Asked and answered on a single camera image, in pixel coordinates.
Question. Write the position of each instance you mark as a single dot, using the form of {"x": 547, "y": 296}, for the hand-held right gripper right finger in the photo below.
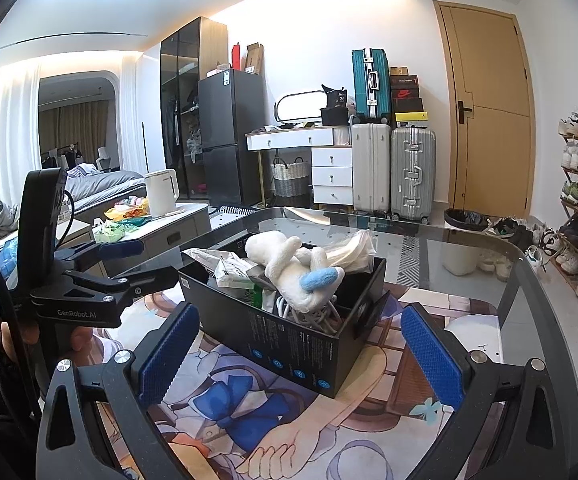
{"x": 434, "y": 355}

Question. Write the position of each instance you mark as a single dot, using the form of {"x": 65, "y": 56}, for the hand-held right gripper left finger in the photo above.
{"x": 169, "y": 355}

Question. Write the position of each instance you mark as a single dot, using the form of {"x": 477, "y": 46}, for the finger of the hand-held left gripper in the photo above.
{"x": 121, "y": 247}
{"x": 154, "y": 279}

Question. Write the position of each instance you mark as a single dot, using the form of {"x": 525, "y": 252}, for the clear bag striped clothing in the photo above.
{"x": 214, "y": 267}

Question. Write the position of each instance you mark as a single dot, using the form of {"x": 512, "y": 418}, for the white medicine packet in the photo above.
{"x": 258, "y": 277}

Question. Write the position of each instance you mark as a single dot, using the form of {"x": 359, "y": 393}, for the black cardboard box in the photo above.
{"x": 289, "y": 345}

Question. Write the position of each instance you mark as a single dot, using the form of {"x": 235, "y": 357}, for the white plush toy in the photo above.
{"x": 289, "y": 265}

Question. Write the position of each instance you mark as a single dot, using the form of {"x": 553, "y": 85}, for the person's left hand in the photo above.
{"x": 19, "y": 340}

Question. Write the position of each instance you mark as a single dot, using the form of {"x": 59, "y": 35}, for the colourful snack packets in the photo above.
{"x": 124, "y": 215}

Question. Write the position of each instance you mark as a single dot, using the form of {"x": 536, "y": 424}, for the wooden nightstand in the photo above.
{"x": 76, "y": 237}

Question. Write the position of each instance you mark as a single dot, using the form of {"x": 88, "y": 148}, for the white side table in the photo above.
{"x": 184, "y": 230}

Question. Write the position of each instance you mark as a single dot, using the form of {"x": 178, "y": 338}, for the white kettle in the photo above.
{"x": 161, "y": 192}

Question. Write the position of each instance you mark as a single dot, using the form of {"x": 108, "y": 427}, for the grey bed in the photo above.
{"x": 101, "y": 182}

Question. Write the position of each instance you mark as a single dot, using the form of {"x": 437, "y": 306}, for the white chair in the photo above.
{"x": 107, "y": 157}

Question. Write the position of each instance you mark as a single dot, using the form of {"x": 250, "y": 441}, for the trash bin black liner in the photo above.
{"x": 464, "y": 245}

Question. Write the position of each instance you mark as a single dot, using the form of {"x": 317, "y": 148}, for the printed desk mat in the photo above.
{"x": 279, "y": 420}

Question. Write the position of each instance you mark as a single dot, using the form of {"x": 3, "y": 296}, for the scattered loose footwear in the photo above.
{"x": 514, "y": 240}

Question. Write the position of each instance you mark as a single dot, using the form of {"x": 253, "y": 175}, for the black fridge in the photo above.
{"x": 231, "y": 135}

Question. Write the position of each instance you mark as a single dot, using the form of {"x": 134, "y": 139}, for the black glass cabinet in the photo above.
{"x": 181, "y": 90}

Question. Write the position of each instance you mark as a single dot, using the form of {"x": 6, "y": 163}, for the woven basket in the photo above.
{"x": 290, "y": 180}

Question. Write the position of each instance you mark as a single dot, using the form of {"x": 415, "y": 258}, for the silver suitcase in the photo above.
{"x": 413, "y": 175}

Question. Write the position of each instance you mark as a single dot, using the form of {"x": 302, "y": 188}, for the white suitcase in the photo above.
{"x": 371, "y": 167}

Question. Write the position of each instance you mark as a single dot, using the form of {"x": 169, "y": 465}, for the white vanity desk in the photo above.
{"x": 331, "y": 170}

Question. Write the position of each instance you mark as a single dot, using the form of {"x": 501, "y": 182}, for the wooden door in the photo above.
{"x": 494, "y": 150}

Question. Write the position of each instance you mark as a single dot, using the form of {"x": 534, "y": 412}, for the oval mirror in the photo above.
{"x": 301, "y": 105}

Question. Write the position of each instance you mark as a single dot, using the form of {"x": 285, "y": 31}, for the tall cardboard box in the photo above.
{"x": 255, "y": 59}

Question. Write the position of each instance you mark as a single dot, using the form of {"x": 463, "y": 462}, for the black bag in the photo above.
{"x": 335, "y": 107}

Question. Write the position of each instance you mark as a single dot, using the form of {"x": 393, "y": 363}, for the red black shoe box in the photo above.
{"x": 405, "y": 93}

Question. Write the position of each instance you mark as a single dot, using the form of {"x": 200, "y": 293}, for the teal suitcase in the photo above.
{"x": 366, "y": 85}

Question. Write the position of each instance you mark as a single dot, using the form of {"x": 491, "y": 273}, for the small brown cardboard box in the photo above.
{"x": 399, "y": 71}

